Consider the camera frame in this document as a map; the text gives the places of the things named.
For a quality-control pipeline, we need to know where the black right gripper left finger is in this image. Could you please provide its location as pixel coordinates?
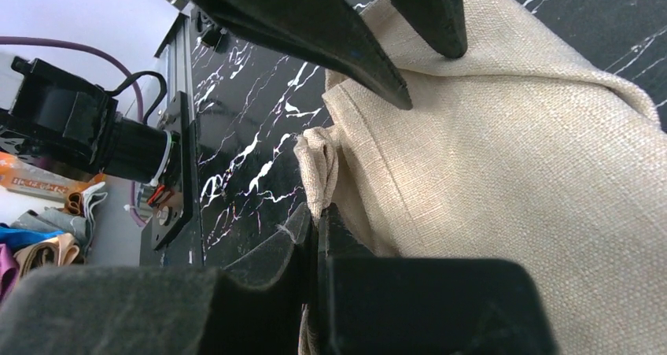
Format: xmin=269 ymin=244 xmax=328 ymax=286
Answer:
xmin=1 ymin=205 xmax=311 ymax=354

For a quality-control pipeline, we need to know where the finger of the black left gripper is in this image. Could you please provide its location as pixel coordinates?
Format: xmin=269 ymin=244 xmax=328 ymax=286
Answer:
xmin=190 ymin=0 xmax=412 ymax=110
xmin=389 ymin=0 xmax=468 ymax=59

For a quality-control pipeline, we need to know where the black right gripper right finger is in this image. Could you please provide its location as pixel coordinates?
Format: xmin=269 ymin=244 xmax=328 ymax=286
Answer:
xmin=317 ymin=206 xmax=558 ymax=354

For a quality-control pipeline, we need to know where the beige cloth napkin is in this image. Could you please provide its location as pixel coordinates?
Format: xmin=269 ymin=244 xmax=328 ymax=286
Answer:
xmin=294 ymin=0 xmax=666 ymax=354

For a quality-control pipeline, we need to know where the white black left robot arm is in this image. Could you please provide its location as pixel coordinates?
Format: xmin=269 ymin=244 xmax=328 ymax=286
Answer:
xmin=1 ymin=0 xmax=429 ymax=354

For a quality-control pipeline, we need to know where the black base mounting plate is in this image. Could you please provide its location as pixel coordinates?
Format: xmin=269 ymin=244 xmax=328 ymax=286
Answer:
xmin=138 ymin=8 xmax=230 ymax=268

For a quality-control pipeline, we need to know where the folded fabric pile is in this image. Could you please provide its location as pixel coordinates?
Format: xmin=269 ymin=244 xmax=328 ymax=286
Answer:
xmin=1 ymin=182 xmax=108 ymax=301

